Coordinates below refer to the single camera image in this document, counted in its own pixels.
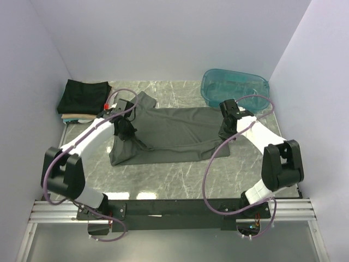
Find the grey t shirt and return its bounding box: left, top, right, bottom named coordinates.
left=109, top=92, right=223, bottom=166

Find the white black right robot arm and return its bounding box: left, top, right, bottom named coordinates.
left=219, top=99, right=304, bottom=218

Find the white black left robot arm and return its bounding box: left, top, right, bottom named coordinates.
left=41, top=99, right=137, bottom=219

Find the teal transparent plastic basin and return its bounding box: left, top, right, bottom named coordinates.
left=201, top=69, right=269, bottom=113

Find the folded black t shirt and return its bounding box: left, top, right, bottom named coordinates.
left=57, top=79, right=112, bottom=115

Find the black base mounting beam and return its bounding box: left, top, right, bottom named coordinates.
left=76, top=198, right=272, bottom=237

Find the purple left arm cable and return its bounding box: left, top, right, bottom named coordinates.
left=42, top=88, right=141, bottom=243

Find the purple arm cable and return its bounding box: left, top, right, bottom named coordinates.
left=42, top=88, right=141, bottom=243
left=203, top=95, right=278, bottom=241

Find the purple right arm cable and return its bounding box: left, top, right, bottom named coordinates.
left=203, top=95, right=278, bottom=241

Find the aluminium rail frame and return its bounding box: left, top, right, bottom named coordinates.
left=18, top=142, right=319, bottom=261

